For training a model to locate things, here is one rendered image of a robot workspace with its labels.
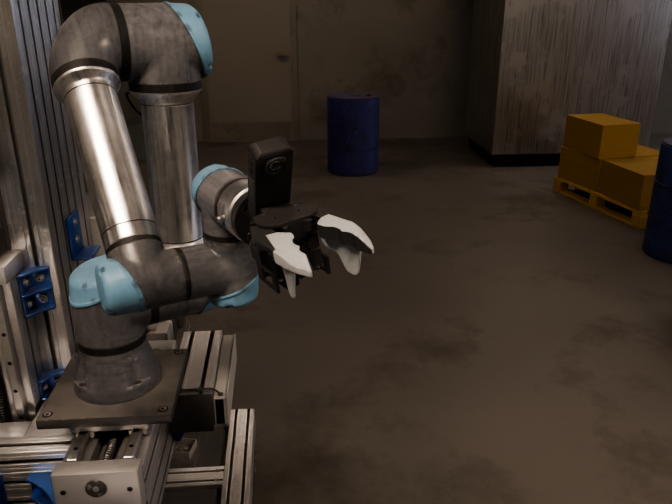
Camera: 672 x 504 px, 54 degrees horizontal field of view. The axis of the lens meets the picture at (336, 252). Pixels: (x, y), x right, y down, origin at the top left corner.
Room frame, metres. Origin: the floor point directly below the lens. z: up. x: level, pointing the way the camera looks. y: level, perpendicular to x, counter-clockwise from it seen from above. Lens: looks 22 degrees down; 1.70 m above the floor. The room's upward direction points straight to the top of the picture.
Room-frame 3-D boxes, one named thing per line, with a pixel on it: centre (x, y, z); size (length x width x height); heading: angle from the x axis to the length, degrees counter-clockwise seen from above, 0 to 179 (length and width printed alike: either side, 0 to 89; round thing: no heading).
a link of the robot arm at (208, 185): (0.87, 0.15, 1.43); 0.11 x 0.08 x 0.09; 31
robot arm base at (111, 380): (1.03, 0.40, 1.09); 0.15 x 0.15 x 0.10
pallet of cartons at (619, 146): (5.43, -2.54, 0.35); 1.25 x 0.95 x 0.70; 6
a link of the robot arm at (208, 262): (0.86, 0.16, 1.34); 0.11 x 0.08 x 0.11; 120
